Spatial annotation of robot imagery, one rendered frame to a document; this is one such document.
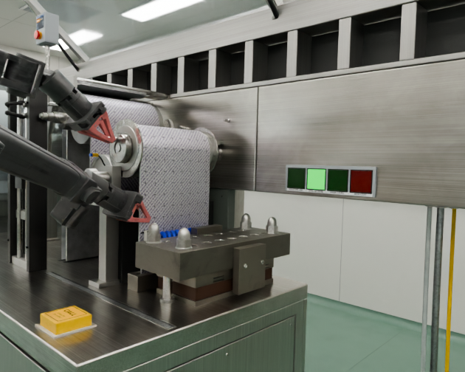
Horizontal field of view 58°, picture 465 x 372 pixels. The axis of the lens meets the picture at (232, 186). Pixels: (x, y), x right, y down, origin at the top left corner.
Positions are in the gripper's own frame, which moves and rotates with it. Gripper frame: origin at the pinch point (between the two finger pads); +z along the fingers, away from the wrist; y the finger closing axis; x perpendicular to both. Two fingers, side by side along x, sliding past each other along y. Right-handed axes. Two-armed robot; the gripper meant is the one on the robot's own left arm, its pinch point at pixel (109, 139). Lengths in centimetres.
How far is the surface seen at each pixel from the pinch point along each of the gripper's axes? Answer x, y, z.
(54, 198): -4, -69, 25
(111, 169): -5.1, -1.1, 5.5
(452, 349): 63, 13, 276
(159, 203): -5.8, 6.5, 18.0
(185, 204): -0.6, 6.4, 25.3
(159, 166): 1.4, 6.6, 11.9
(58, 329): -41.7, 19.5, 6.4
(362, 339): 44, -38, 251
